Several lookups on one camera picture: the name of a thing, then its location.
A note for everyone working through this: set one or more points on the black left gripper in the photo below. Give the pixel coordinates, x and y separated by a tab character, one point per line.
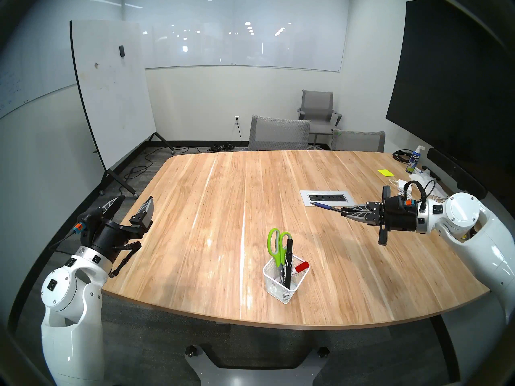
108	236

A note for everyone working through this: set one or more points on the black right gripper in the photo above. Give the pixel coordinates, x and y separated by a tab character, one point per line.
400	220

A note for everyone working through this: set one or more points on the blue ballpoint pen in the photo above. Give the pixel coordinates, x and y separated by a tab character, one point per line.
324	205

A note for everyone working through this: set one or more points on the red capped white marker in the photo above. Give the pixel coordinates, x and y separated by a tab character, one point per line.
302	265

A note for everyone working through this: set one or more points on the black permanent marker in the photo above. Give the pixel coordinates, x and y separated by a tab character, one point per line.
288	264

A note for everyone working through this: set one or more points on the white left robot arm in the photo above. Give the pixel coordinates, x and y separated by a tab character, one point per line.
68	309

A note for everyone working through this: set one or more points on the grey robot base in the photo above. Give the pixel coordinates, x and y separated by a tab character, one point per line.
257	375

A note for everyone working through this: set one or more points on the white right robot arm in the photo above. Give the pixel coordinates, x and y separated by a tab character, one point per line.
462	212

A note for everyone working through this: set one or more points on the grey table power outlet box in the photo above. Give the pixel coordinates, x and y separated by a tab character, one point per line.
328	197

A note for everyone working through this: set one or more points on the white power adapter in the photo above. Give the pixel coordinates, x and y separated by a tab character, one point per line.
400	183

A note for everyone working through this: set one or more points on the yellow sticky note pad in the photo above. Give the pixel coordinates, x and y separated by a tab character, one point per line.
386	173

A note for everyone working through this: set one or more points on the whiteboard cleaner spray bottle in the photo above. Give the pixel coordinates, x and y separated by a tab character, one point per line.
413	162

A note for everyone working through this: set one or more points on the white crumpled tissue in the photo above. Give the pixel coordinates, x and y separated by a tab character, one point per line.
428	180

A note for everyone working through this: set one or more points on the grey mesh office chair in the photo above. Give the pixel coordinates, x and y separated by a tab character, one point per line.
277	134
358	142

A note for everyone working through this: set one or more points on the black video sound bar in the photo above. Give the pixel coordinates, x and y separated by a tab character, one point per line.
454	172

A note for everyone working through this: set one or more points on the grey office chair with armrests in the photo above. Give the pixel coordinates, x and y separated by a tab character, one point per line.
318	103

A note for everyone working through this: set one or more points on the mobile whiteboard on stand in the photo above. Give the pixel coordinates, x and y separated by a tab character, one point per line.
112	87

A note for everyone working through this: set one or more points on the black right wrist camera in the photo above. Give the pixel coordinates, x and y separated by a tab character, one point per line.
398	202

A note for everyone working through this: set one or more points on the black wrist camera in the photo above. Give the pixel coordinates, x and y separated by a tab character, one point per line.
89	220
398	202

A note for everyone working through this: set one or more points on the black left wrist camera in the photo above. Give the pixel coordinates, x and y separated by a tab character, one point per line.
89	220

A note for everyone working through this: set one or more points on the large black wall screen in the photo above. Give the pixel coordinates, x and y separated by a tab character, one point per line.
450	87

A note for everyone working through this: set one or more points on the wall whiteboard with writing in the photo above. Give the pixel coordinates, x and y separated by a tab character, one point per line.
24	87

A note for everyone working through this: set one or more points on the wide glass wall whiteboard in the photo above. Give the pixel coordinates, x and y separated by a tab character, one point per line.
241	47

